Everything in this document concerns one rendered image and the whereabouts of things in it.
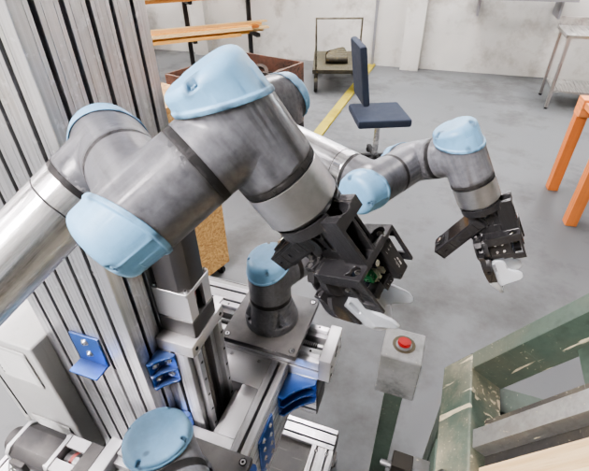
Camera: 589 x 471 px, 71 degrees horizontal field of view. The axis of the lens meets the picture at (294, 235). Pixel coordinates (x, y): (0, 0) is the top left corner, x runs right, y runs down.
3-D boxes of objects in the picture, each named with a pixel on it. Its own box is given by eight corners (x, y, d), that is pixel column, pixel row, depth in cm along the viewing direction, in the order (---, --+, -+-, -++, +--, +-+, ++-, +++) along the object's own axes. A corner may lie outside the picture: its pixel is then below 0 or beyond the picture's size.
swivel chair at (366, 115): (406, 154, 445) (424, 37, 378) (402, 182, 396) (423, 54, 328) (344, 148, 460) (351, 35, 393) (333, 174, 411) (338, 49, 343)
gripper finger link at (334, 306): (355, 335, 47) (315, 290, 43) (345, 333, 48) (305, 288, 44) (374, 302, 49) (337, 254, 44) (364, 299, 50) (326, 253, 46)
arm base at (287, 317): (237, 329, 117) (233, 304, 111) (258, 293, 128) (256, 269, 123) (287, 343, 113) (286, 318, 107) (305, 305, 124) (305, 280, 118)
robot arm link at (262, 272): (239, 292, 115) (235, 254, 107) (275, 269, 122) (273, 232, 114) (268, 315, 108) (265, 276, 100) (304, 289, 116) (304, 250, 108)
